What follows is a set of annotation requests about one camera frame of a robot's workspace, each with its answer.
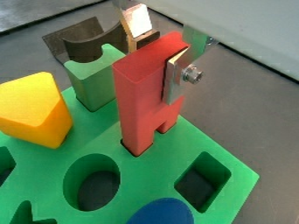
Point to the gripper silver right finger green tape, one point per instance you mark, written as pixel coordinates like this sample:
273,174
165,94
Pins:
180,70

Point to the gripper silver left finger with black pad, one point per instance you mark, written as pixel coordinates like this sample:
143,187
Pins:
136,23

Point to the red double-square block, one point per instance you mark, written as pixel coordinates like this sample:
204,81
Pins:
139,82

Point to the green shape sorter board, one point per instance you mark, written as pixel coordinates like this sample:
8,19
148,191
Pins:
38,192

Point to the light green notched block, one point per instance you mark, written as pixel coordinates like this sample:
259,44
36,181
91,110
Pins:
92,78

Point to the yellow rounded triangle block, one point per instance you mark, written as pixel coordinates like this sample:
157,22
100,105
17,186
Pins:
33,113

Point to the blue cylinder block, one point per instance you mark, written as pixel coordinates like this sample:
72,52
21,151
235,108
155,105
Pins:
163,211

